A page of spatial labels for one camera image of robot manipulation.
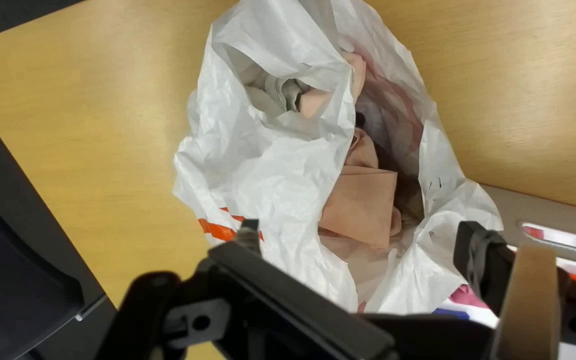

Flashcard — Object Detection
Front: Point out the grey white towel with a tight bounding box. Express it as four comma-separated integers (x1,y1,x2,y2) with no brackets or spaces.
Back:
247,72,318,119

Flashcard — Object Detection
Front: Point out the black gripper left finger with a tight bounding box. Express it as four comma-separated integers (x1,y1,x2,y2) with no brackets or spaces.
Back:
96,221,398,360

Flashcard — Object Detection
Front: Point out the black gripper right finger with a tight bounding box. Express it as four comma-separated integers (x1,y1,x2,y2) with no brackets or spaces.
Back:
454,223,576,360

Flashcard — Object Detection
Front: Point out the white orange plastic bag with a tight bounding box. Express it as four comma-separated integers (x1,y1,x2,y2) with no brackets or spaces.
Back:
174,0,503,325

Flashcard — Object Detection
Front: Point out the peach pink shirt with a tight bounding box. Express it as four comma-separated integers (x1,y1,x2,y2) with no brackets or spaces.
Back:
299,53,431,317

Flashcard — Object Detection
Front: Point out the black office chair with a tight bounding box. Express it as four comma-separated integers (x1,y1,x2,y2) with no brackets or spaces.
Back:
0,139,115,360

